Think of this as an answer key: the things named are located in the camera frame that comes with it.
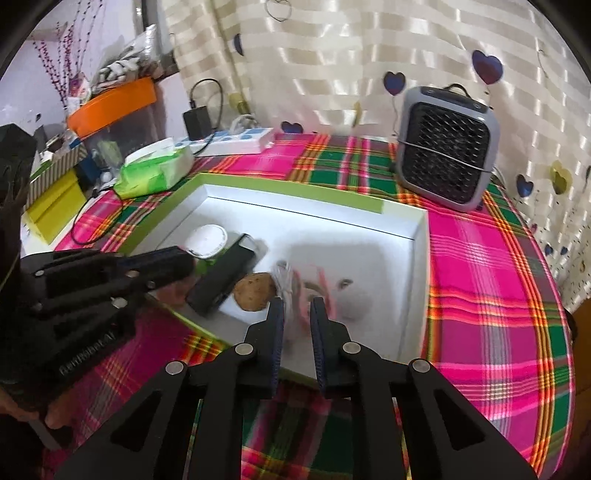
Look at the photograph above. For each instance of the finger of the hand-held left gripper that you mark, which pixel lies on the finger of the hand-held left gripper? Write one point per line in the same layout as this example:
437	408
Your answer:
92	293
157	261

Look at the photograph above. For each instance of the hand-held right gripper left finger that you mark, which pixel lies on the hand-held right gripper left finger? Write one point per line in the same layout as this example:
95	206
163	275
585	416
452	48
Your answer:
276	332

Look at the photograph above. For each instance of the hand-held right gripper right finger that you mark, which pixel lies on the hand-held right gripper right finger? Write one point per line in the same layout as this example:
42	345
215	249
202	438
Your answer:
317	337

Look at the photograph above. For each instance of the brown round biscuit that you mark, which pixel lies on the brown round biscuit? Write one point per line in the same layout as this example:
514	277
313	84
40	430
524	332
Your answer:
253	291

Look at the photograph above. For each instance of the white jar with green lid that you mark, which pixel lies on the white jar with green lid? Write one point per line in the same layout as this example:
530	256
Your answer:
207	241

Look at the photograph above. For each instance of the green cardboard box tray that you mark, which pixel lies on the green cardboard box tray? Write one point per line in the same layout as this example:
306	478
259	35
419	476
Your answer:
323	221

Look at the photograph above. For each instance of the person's left hand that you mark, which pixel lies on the person's left hand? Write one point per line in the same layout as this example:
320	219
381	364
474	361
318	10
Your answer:
51	419

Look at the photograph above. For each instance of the black rectangular device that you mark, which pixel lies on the black rectangular device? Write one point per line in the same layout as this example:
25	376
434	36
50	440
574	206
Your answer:
217	282

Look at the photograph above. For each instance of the green tissue pack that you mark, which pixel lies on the green tissue pack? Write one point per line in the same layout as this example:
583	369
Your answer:
154	173

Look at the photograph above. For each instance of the yellow box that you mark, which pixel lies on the yellow box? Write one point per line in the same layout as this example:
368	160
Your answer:
53	210

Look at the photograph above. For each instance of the clear storage bin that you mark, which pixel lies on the clear storage bin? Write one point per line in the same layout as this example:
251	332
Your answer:
129	138

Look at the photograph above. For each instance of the striped box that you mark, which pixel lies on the striped box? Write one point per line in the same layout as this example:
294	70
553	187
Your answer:
55	168

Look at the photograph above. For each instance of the white blue power strip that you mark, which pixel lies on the white blue power strip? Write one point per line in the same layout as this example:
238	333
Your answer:
235	141

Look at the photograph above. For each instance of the black power adapter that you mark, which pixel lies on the black power adapter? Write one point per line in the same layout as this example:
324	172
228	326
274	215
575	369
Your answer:
197	122

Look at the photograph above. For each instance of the orange bin lid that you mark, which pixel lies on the orange bin lid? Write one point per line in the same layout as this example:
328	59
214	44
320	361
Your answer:
111	108

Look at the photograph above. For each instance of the plaid tablecloth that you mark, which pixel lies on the plaid tablecloth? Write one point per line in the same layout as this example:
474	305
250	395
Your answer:
485	286

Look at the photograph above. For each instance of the pile of white items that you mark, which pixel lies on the pile of white items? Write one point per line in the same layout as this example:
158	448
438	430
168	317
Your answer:
122	64

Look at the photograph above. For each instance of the decorative pink branches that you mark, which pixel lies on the decorative pink branches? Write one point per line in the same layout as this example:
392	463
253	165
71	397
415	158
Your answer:
60	60

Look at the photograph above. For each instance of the grey portable heater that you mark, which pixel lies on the grey portable heater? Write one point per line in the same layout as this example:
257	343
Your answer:
445	147

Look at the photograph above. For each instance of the striped heart curtain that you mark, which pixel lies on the striped heart curtain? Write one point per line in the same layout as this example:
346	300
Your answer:
346	55

